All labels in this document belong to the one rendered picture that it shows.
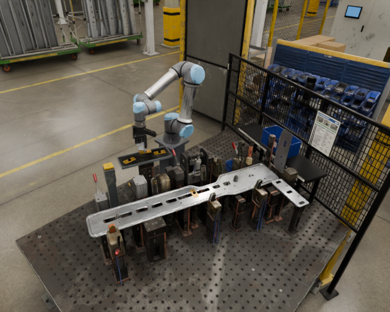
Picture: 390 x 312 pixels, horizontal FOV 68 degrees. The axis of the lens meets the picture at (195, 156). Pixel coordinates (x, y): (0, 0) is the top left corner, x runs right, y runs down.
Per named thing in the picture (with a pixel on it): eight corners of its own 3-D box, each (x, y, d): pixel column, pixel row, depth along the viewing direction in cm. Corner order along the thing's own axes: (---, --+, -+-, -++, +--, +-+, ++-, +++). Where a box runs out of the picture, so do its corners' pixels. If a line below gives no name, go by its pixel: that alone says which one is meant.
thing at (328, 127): (329, 158, 215) (342, 121, 198) (306, 143, 232) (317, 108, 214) (330, 158, 216) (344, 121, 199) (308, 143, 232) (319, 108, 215)
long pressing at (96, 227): (91, 242, 163) (91, 241, 163) (84, 216, 180) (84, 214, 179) (280, 179, 218) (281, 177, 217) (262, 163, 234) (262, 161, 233)
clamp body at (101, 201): (103, 242, 199) (94, 203, 179) (99, 230, 207) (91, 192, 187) (116, 237, 203) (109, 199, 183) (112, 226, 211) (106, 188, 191)
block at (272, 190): (265, 225, 218) (272, 197, 202) (256, 215, 226) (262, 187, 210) (275, 221, 222) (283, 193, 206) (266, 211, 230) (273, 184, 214)
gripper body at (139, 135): (132, 139, 199) (131, 124, 192) (145, 137, 202) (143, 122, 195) (135, 145, 193) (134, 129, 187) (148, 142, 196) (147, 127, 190)
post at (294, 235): (293, 239, 208) (303, 210, 191) (282, 228, 216) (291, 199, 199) (299, 236, 210) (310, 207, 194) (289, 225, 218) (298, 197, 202)
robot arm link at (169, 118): (173, 124, 239) (173, 109, 231) (183, 130, 231) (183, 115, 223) (161, 128, 232) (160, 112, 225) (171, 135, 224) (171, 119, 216)
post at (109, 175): (112, 218, 217) (104, 172, 192) (109, 212, 223) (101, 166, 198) (122, 215, 220) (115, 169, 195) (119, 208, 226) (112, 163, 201)
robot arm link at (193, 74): (181, 130, 231) (194, 61, 208) (193, 138, 222) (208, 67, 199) (169, 132, 223) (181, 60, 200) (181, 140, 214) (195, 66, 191)
